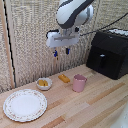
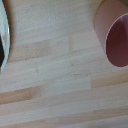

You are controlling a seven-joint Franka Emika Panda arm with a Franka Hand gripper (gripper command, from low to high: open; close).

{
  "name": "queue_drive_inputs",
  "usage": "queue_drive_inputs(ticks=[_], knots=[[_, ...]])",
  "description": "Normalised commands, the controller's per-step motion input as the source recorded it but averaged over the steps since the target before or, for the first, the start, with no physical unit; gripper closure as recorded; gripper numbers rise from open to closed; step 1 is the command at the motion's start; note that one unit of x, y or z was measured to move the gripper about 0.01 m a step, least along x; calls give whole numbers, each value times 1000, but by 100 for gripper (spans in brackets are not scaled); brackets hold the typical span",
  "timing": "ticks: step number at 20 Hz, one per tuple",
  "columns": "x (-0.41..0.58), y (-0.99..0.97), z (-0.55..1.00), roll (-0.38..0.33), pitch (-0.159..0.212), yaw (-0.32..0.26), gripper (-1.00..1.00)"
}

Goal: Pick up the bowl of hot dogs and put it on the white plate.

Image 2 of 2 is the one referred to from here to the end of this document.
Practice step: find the pink cup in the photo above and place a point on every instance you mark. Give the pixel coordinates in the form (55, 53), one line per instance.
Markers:
(107, 20)

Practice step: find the white floral rimmed plate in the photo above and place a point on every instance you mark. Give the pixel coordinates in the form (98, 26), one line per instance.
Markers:
(5, 30)

